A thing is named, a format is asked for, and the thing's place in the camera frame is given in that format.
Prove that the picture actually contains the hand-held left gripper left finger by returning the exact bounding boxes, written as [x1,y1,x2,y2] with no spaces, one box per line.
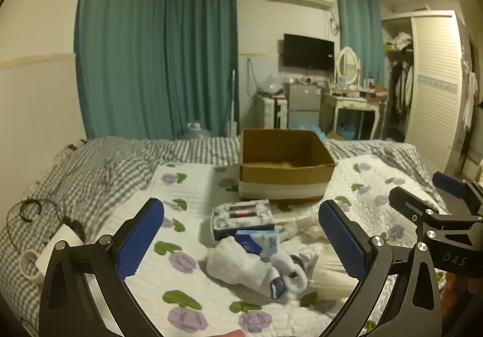
[39,198,165,337]

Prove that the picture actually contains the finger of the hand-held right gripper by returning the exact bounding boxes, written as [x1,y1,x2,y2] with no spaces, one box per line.
[432,172,483,218]
[389,186,449,226]

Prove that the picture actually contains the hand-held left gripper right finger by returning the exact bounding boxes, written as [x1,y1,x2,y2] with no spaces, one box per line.
[318,199,442,337]

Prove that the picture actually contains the white pleated cloth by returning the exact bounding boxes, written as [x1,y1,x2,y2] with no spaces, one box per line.
[309,246,359,300]

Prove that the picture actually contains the white plastic bottle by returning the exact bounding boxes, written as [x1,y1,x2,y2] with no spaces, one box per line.
[279,216,322,243]

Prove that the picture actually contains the small white grey sock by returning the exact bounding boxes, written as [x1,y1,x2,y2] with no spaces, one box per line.
[270,253,308,294]

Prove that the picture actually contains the blue tissue packet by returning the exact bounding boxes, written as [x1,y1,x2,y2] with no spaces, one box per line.
[235,229,282,261]

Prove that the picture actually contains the brown cardboard box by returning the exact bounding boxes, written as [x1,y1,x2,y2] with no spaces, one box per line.
[238,128,336,202]

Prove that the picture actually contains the large white sock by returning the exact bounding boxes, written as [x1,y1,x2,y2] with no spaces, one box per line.
[207,237,285,299]

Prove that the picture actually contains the floral tissue pack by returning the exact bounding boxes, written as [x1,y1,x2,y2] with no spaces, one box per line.
[211,199,276,240]

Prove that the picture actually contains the white flat box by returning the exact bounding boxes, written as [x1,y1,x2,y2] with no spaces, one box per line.
[38,223,85,266]

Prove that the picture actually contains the white purple floral quilt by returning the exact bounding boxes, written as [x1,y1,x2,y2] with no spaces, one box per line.
[87,156,449,337]

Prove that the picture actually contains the floral quilt bed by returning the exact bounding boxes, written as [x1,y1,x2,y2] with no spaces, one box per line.
[0,135,446,326]

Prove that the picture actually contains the white hanging garment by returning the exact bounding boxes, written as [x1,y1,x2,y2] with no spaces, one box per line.
[462,54,478,130]

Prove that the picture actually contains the white louvered wardrobe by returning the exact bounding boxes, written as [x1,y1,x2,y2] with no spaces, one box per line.
[381,10,466,175]

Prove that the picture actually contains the hanging dark clothes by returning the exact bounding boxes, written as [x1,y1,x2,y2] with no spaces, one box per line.
[389,58,414,123]

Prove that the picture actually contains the tape roll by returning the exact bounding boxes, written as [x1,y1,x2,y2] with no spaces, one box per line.
[19,251,45,280]

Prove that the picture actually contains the white dressing table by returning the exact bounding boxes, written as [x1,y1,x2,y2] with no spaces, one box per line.
[321,90,387,139]

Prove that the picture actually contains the blue plastic bag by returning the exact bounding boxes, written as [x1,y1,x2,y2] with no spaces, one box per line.
[290,120,325,138]

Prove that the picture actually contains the clear water jug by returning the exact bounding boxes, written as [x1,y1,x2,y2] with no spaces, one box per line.
[187,122,210,140]

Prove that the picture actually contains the grey mini fridge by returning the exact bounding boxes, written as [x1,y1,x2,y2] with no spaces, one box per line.
[289,82,321,130]

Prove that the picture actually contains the white suitcase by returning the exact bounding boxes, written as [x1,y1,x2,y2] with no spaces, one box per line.
[263,97,289,130]

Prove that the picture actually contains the pile of folded clothes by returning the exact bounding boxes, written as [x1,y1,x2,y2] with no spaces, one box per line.
[385,32,413,53]

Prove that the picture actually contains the white oval mirror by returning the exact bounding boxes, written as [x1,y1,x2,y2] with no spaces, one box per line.
[336,47,361,87]

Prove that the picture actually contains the clear plastic bag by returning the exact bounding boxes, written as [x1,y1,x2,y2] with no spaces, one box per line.
[260,73,284,97]

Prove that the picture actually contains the narrow teal curtain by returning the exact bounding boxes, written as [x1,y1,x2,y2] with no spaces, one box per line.
[336,0,385,89]

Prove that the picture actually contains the wide teal curtain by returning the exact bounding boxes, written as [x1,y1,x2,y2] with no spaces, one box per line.
[74,0,167,140]

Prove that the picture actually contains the medium teal curtain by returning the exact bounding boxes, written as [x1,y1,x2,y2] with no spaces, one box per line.
[164,0,239,138]

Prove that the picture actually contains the black cable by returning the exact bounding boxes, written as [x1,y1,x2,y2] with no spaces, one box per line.
[7,198,85,247]

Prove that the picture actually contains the black wall television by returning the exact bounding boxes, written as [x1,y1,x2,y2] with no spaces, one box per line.
[283,34,335,71]

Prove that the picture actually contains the wall cable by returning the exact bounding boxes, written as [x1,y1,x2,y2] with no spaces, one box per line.
[247,58,262,97]

